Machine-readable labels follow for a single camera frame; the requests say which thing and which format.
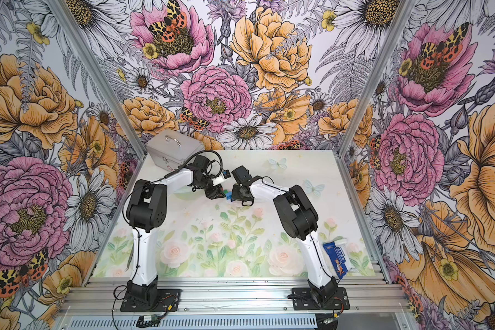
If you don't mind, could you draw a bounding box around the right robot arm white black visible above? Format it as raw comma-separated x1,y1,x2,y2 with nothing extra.
232,166,338,309

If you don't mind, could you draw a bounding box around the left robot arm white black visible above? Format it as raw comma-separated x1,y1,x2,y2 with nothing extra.
120,151,230,312

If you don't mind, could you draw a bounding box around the blue card packet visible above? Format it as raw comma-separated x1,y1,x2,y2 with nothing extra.
323,240,352,280

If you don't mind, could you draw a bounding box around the small green circuit board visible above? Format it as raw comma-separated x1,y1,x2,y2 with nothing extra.
136,315,161,329

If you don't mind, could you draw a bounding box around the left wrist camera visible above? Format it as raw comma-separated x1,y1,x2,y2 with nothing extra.
213,170,231,186

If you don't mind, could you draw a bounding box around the silver metal box with handle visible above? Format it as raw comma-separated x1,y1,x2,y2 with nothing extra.
145,129,205,171

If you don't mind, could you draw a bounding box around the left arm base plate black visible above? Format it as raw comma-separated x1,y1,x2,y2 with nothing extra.
120,289,182,313

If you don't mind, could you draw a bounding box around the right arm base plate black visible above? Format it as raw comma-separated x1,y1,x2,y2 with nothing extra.
287,287,351,312

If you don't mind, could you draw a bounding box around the aluminium rail frame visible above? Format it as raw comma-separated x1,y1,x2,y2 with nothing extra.
59,277,410,316

